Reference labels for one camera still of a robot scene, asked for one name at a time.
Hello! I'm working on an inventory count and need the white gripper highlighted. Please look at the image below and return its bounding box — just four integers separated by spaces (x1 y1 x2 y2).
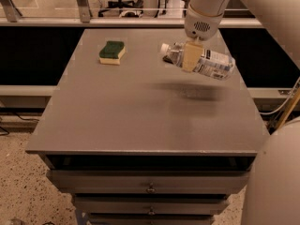
182 4 224 72

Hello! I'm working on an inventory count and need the clear plastic water bottle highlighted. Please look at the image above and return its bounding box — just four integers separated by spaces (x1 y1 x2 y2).
160 42 235 81

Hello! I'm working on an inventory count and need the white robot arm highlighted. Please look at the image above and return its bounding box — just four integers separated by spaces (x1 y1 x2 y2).
185 0 300 225

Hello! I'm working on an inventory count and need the black snack packet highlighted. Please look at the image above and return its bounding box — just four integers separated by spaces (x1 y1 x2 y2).
162 55 173 64

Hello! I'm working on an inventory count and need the green and yellow sponge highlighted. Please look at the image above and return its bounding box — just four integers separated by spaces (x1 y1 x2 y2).
99 40 126 65

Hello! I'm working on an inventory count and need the grey drawer cabinet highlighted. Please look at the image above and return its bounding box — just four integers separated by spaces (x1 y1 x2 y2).
25 27 271 225

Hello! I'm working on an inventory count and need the yellow wooden stand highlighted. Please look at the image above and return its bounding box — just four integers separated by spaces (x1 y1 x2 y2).
276 88 300 129

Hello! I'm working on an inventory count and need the top grey drawer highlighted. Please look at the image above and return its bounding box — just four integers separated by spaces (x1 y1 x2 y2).
47 170 248 194

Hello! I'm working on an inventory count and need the grey drawer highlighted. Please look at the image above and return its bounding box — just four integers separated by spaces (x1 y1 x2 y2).
47 170 248 194
74 196 229 215
89 215 214 225

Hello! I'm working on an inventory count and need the grey metal railing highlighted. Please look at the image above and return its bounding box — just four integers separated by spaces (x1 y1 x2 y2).
0 0 263 28

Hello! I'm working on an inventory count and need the middle grey drawer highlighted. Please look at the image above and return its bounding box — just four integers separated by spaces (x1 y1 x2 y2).
74 196 229 215

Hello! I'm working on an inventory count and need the bottom grey drawer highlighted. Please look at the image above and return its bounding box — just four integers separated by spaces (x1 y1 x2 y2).
89 215 214 225

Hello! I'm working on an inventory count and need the white cable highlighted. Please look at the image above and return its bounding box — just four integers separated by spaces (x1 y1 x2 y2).
258 77 300 116

